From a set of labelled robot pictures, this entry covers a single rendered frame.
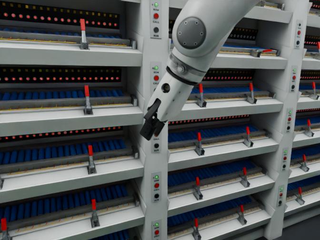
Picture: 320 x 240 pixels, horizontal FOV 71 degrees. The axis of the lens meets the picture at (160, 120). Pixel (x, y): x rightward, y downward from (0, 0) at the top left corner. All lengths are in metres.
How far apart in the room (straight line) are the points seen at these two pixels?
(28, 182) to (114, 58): 0.46
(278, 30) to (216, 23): 0.91
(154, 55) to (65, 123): 0.36
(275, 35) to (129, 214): 1.03
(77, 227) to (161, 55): 0.66
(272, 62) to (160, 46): 0.54
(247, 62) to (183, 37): 0.68
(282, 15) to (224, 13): 0.83
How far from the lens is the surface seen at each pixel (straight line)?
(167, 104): 0.46
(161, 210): 0.95
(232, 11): 0.37
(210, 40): 0.37
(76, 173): 0.81
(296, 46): 1.25
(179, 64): 0.46
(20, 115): 0.77
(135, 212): 0.94
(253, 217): 1.34
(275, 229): 1.47
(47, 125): 0.75
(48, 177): 0.81
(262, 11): 1.10
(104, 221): 0.91
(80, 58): 0.74
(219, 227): 1.22
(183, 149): 0.96
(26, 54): 0.74
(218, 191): 1.10
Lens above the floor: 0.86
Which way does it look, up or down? 11 degrees down
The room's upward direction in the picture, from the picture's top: straight up
